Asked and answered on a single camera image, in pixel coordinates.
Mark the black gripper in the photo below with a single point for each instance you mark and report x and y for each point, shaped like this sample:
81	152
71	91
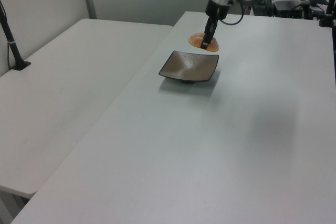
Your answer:
216	10

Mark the round orange sugared bread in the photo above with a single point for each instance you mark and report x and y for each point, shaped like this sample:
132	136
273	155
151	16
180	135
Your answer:
195	40

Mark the black clamp stand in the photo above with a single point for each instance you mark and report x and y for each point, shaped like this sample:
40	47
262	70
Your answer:
328	19

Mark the black camera pole with base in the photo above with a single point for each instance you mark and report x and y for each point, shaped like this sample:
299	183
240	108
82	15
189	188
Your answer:
13	51

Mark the square brown ceramic plate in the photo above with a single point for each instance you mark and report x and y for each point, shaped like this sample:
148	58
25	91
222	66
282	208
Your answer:
189	66

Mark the grey electronics box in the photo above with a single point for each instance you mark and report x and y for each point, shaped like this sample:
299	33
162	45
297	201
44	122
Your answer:
286	6

